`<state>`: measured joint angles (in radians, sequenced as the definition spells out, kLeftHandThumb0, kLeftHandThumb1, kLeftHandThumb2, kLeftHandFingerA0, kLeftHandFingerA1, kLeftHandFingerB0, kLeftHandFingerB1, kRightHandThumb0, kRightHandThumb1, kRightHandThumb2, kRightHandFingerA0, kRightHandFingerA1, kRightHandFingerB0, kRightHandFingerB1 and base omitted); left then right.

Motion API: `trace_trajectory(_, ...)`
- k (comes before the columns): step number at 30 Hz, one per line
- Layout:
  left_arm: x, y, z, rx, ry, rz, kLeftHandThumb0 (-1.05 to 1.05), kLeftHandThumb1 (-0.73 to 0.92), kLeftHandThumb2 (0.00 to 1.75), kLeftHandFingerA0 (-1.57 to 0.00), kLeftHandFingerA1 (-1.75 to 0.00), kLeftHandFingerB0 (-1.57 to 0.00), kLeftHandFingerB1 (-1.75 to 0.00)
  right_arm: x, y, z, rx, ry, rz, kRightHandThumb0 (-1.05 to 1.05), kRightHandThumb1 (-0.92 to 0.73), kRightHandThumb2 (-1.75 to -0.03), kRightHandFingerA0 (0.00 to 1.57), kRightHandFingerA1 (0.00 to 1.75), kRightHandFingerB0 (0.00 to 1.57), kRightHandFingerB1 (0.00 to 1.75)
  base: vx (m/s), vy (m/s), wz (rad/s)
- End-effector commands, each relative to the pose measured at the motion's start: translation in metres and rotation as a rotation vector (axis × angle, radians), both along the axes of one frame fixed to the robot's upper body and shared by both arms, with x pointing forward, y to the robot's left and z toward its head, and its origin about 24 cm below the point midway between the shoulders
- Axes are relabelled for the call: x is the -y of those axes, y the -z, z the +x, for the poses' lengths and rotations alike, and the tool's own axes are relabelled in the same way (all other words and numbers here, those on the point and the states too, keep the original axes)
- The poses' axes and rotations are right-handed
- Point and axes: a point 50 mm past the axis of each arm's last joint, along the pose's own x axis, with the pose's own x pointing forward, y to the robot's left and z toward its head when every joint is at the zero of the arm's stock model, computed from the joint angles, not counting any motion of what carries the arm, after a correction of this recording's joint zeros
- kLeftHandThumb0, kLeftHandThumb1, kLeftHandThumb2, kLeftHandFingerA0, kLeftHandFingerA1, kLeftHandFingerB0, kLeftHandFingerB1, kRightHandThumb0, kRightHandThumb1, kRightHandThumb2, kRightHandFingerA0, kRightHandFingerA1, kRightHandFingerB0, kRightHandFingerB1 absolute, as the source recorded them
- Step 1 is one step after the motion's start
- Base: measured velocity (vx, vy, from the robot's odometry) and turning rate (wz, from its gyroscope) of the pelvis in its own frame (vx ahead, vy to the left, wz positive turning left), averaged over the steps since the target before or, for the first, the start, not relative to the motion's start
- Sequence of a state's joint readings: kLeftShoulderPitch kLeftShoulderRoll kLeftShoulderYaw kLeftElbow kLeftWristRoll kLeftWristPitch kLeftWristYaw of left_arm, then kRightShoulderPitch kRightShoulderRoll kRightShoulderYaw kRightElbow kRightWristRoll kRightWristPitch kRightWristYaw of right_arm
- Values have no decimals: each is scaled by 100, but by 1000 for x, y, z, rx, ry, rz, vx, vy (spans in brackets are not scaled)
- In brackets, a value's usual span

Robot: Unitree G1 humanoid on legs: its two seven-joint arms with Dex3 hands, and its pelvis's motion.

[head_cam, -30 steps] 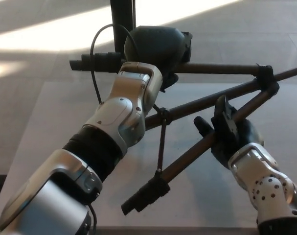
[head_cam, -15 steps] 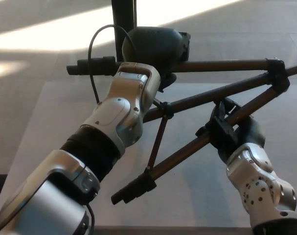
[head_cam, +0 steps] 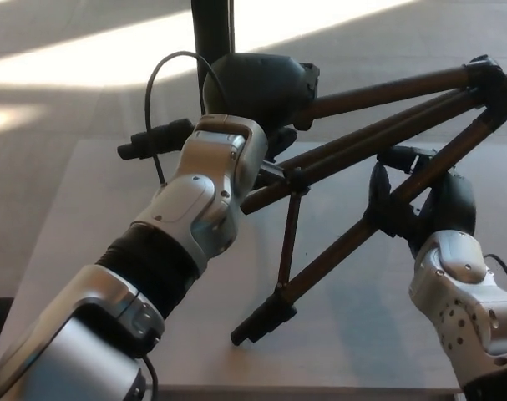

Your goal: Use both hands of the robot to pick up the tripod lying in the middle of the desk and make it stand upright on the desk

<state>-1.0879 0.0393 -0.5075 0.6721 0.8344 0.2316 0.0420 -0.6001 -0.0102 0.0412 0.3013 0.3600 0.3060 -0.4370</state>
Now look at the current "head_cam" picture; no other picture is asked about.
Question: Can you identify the black vertical pillar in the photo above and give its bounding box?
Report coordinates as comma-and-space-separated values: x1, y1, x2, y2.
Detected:
190, 0, 236, 114

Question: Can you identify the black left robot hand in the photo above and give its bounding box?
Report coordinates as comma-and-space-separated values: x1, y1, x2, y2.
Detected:
201, 53, 322, 163

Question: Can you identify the brown and black tripod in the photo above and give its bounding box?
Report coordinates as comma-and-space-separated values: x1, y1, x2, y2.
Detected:
116, 53, 507, 346

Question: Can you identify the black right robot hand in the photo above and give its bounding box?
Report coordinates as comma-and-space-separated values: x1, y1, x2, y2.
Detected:
363, 145, 478, 252

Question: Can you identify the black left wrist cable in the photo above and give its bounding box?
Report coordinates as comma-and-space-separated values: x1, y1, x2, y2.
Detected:
144, 50, 230, 188

